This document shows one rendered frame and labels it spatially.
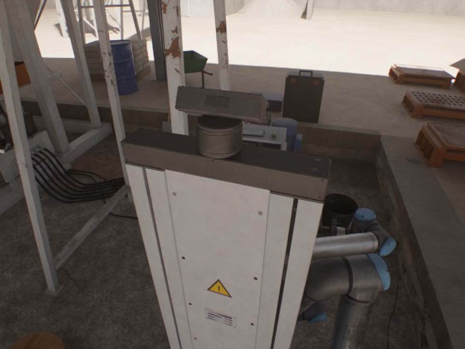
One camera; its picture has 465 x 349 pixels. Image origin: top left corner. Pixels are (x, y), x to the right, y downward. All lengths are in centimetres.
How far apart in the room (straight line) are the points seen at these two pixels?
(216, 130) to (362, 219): 113
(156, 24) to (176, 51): 494
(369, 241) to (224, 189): 97
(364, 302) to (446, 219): 213
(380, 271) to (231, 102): 75
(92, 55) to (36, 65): 295
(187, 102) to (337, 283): 71
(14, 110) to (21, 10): 209
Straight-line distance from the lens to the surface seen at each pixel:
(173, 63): 140
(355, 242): 130
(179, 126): 144
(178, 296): 75
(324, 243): 122
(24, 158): 217
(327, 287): 97
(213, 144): 42
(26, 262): 317
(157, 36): 635
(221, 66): 225
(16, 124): 211
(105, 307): 254
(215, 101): 43
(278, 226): 48
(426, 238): 278
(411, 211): 300
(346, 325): 114
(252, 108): 41
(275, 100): 463
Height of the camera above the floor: 200
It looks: 33 degrees down
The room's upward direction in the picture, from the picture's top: straight up
